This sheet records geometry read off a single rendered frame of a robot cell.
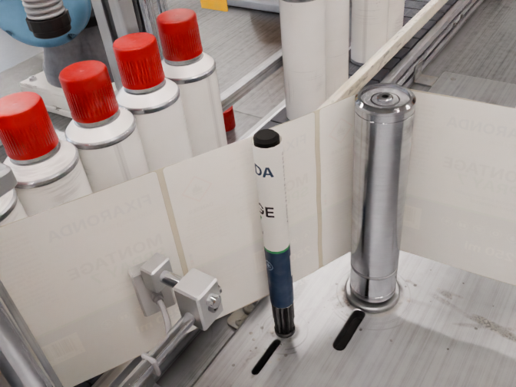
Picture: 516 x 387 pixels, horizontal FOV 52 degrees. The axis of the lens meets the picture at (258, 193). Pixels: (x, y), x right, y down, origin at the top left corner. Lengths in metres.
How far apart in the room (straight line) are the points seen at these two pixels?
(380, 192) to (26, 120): 0.23
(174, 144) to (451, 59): 0.61
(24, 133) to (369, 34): 0.54
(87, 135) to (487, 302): 0.34
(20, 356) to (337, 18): 0.52
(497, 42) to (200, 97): 0.67
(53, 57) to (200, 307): 0.64
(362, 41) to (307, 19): 0.20
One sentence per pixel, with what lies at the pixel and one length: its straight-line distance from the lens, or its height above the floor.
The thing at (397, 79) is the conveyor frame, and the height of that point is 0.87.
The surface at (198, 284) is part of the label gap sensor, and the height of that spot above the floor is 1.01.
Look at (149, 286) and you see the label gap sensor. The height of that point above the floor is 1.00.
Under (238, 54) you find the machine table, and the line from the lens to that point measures 1.00.
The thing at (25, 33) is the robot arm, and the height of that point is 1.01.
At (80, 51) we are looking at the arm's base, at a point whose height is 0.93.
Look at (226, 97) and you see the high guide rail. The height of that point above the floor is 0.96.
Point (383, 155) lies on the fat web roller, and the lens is 0.35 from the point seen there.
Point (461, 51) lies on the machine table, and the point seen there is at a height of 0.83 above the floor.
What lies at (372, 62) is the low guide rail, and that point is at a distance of 0.74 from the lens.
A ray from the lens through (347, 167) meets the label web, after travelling 0.38.
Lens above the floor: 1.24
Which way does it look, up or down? 39 degrees down
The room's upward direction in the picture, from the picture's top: 7 degrees counter-clockwise
